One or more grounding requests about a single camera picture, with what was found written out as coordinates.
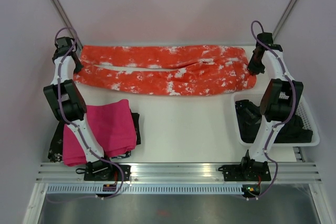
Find orange white-speckled trousers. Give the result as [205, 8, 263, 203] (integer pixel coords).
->
[74, 45, 257, 96]

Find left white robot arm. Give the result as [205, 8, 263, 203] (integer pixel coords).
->
[43, 37, 105, 163]

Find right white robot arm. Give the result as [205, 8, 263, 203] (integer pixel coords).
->
[247, 32, 303, 163]

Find folded magenta trousers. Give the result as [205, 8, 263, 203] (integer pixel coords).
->
[63, 99, 137, 166]

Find folded black patterned trousers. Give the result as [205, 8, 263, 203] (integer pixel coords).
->
[48, 112, 141, 166]

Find black clothes in basket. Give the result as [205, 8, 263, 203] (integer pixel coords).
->
[235, 100, 313, 144]

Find white plastic basket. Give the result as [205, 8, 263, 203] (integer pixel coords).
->
[231, 91, 320, 147]

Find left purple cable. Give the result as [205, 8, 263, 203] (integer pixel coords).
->
[54, 27, 111, 164]

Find purple cable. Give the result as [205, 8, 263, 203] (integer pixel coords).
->
[250, 20, 297, 162]
[54, 27, 111, 164]

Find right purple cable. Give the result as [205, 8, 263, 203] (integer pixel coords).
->
[250, 20, 297, 162]

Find left aluminium frame post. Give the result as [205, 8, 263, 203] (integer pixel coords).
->
[35, 0, 79, 41]

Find aluminium frame post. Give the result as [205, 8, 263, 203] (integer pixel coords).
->
[273, 0, 299, 39]
[35, 0, 79, 41]

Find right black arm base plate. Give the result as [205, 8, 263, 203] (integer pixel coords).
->
[218, 165, 271, 182]

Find right aluminium frame post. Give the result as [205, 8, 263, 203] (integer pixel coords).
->
[273, 0, 299, 39]

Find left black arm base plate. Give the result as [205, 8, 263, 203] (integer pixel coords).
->
[83, 162, 131, 182]

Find aluminium mounting rail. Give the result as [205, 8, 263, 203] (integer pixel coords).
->
[35, 162, 322, 184]

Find white slotted cable duct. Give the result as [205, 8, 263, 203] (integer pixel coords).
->
[47, 184, 243, 195]

